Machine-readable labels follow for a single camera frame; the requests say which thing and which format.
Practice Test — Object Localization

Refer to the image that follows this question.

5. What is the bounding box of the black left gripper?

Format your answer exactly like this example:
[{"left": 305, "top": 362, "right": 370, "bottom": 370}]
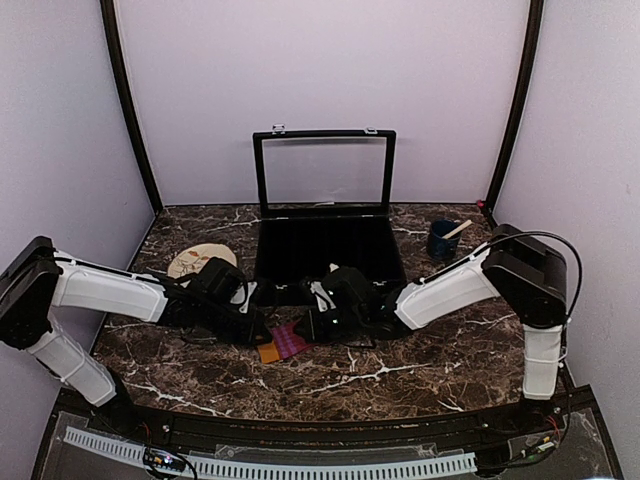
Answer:
[{"left": 198, "top": 298, "right": 272, "bottom": 347}]

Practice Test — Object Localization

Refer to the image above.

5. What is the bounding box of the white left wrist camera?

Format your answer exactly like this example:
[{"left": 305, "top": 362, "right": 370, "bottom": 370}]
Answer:
[{"left": 231, "top": 281, "right": 259, "bottom": 314}]

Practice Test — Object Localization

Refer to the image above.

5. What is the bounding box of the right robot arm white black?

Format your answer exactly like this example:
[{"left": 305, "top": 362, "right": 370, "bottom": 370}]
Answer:
[{"left": 294, "top": 224, "right": 577, "bottom": 434}]

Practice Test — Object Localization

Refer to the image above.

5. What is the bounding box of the black display case with lid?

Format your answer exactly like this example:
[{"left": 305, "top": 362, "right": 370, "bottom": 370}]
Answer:
[{"left": 252, "top": 128, "right": 406, "bottom": 306}]

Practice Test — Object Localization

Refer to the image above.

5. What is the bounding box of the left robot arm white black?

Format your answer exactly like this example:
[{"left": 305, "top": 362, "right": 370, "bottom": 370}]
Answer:
[{"left": 1, "top": 236, "right": 272, "bottom": 436}]

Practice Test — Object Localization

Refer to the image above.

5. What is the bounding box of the white slotted cable duct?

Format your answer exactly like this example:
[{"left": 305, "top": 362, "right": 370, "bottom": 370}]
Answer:
[{"left": 63, "top": 427, "right": 477, "bottom": 479}]

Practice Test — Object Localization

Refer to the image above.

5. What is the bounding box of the dark blue mug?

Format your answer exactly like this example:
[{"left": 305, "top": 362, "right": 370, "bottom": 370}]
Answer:
[{"left": 427, "top": 219, "right": 461, "bottom": 261}]

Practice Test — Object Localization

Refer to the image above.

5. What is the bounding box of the beige round embroidered coaster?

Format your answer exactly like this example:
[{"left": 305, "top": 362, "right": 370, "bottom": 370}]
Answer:
[{"left": 167, "top": 243, "right": 238, "bottom": 279}]

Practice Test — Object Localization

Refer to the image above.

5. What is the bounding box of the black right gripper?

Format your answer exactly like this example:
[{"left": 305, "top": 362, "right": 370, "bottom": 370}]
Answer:
[{"left": 294, "top": 306, "right": 366, "bottom": 342}]

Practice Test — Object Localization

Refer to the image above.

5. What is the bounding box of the black frame post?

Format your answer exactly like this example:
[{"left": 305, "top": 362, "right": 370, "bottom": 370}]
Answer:
[
  {"left": 482, "top": 0, "right": 545, "bottom": 219},
  {"left": 99, "top": 0, "right": 164, "bottom": 215}
]

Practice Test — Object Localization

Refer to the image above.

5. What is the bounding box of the right black frame post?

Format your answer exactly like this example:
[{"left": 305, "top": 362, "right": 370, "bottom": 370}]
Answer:
[{"left": 482, "top": 0, "right": 545, "bottom": 219}]

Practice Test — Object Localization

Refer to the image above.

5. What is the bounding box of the wooden stick in mug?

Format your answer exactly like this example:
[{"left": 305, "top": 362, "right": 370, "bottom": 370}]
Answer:
[{"left": 443, "top": 220, "right": 473, "bottom": 240}]

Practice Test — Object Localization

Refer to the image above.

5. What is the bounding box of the left black frame post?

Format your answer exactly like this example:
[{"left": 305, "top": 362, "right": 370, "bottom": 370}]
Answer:
[{"left": 99, "top": 0, "right": 164, "bottom": 215}]

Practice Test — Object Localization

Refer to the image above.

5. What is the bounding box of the maroon purple orange sock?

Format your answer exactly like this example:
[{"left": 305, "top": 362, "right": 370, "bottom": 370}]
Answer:
[{"left": 257, "top": 322, "right": 313, "bottom": 364}]

